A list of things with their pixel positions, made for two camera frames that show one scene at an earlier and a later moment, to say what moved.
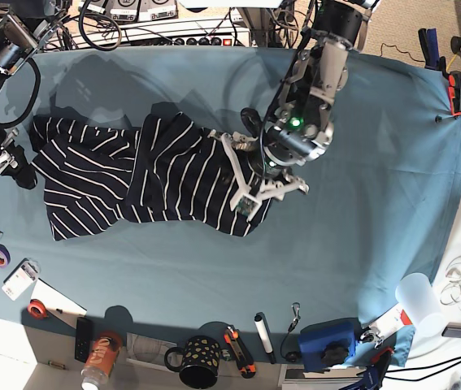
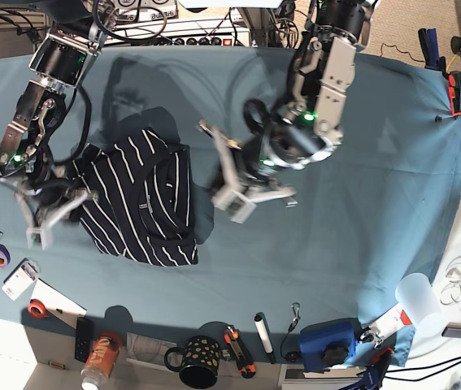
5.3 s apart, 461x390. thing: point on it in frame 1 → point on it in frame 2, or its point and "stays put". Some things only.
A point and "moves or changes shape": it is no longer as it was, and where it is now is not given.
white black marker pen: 264,332 stays put
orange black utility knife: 241,355 stays put
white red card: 393,321 stays put
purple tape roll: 0,255 stays put
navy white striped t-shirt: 171,169 moves or changes shape
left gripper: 13,162 → 58,198
